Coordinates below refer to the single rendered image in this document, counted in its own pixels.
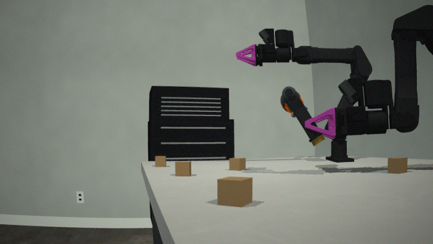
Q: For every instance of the dark grey l-shaped nozzle body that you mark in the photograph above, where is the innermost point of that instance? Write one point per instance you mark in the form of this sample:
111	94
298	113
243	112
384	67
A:
293	98

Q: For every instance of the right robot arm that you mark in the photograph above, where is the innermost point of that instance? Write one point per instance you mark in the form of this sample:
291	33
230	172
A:
305	55

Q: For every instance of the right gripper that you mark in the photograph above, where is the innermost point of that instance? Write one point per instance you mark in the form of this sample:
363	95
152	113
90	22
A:
257	57

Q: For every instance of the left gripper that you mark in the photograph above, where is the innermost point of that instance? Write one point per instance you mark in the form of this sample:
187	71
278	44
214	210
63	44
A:
353	128

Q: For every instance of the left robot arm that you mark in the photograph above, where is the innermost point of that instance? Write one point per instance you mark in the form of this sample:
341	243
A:
404	111

